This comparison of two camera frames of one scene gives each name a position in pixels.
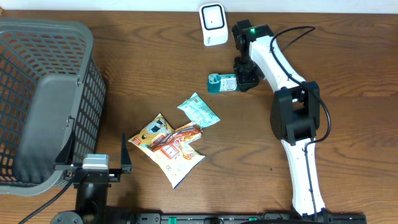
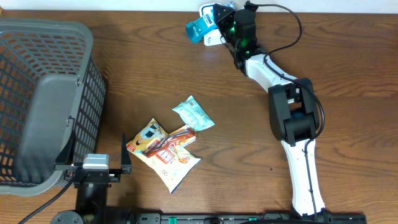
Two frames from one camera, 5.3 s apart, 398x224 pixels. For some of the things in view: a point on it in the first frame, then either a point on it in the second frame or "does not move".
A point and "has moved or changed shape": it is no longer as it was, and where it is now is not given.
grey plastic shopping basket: x=50 y=88 does not move
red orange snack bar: x=188 y=132 has moved or changed shape
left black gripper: x=115 y=170 does not move
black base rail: x=262 y=218 does not move
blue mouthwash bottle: x=217 y=83 → x=195 y=29
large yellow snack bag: x=175 y=162 has moved or changed shape
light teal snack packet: x=198 y=111 has moved or changed shape
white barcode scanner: x=214 y=23 does not move
